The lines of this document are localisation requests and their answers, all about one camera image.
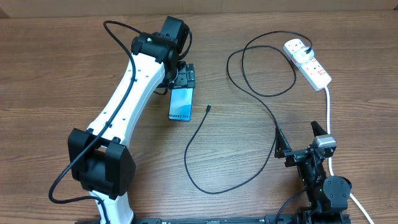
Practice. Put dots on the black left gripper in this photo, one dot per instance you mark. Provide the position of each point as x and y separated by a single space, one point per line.
186 76

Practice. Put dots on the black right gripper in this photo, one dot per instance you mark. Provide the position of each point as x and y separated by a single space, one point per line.
282 149

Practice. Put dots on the Galaxy S24+ smartphone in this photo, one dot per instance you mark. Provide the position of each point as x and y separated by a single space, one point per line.
180 107

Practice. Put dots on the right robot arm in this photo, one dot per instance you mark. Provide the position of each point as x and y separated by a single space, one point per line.
327 195

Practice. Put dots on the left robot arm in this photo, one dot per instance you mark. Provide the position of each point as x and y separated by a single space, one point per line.
99 155

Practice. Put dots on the white charger plug adapter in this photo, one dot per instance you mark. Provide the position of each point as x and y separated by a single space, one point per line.
303 55

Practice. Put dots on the white power strip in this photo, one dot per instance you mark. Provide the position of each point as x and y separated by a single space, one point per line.
314 73

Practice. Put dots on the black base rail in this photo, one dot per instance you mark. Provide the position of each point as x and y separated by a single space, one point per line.
268 219

